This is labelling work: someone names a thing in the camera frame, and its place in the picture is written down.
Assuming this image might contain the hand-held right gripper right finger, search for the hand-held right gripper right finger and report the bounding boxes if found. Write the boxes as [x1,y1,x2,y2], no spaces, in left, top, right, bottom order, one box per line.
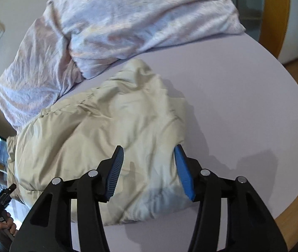
[174,144,287,252]

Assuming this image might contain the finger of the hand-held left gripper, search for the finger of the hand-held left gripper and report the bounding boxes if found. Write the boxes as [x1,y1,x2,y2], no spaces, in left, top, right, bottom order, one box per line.
[0,184,17,202]

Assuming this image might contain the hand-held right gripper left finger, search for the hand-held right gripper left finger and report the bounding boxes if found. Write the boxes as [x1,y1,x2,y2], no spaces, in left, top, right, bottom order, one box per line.
[10,146,124,252]

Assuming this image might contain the cream puffer jacket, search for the cream puffer jacket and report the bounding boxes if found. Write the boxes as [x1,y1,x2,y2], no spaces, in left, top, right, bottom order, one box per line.
[6,58,200,226]

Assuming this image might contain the person's left hand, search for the person's left hand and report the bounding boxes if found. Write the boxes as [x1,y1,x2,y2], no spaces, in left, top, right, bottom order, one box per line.
[0,211,17,242]

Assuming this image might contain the pale floral duvet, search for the pale floral duvet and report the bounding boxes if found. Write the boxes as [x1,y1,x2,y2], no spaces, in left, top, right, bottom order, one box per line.
[0,0,246,133]

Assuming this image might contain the wooden framed glass door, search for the wooden framed glass door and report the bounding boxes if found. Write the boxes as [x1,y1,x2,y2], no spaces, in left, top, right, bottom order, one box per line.
[233,0,291,59]

